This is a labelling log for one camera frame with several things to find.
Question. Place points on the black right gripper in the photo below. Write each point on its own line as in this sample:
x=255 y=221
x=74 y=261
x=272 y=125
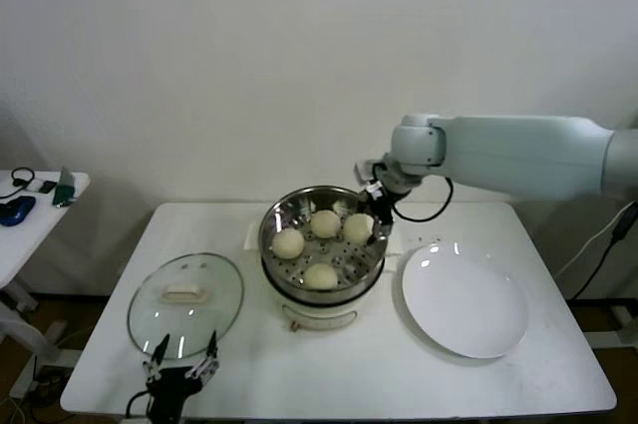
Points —
x=381 y=199

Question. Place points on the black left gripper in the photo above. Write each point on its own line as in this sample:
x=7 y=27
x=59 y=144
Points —
x=172 y=386

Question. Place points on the white steamed baozi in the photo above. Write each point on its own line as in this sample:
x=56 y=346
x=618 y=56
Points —
x=287 y=244
x=325 y=223
x=320 y=277
x=357 y=228

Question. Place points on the glass pot lid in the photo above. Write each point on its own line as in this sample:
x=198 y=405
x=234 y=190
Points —
x=184 y=314

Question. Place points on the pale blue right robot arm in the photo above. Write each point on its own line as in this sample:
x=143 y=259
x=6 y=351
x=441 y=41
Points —
x=523 y=154

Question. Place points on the stainless steel steamer basket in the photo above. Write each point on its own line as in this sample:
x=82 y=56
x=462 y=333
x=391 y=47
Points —
x=279 y=214

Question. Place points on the cream electric cooking pot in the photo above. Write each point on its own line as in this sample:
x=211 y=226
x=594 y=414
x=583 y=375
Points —
x=319 y=316

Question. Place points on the white round plate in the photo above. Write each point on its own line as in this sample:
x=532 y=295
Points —
x=463 y=299

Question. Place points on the white side table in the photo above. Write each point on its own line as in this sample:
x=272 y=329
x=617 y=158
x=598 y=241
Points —
x=30 y=244

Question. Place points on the green grey tool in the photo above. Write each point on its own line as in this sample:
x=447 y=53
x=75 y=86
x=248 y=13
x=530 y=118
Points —
x=64 y=192

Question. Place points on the small black device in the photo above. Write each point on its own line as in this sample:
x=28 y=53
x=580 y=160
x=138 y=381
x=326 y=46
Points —
x=47 y=188

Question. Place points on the blue handheld device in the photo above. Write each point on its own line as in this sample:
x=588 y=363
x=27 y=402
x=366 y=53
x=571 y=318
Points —
x=17 y=211

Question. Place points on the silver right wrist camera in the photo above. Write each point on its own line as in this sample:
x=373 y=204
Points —
x=368 y=172

